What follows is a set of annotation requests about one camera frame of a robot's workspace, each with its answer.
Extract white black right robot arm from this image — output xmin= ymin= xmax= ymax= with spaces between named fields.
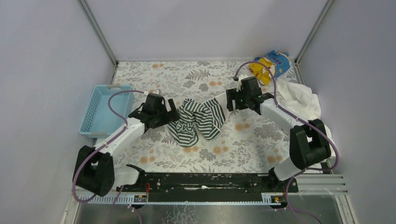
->
xmin=226 ymin=77 xmax=331 ymax=184

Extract light blue plastic basket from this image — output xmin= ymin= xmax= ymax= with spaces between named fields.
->
xmin=78 ymin=85 xmax=134 ymax=139

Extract white fluffy towel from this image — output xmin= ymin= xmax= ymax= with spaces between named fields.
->
xmin=275 ymin=77 xmax=336 ymax=158

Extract white slotted cable duct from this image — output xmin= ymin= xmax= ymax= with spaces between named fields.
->
xmin=88 ymin=193 xmax=282 ymax=206

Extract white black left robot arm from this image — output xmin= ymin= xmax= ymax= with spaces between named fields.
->
xmin=72 ymin=93 xmax=180 ymax=198

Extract blue yellow cartoon towel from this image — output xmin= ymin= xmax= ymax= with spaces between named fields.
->
xmin=249 ymin=50 xmax=291 ymax=85

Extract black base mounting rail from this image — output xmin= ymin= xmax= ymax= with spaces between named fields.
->
xmin=116 ymin=172 xmax=298 ymax=201

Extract green white striped towel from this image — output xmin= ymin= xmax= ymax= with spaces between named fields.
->
xmin=168 ymin=98 xmax=226 ymax=147

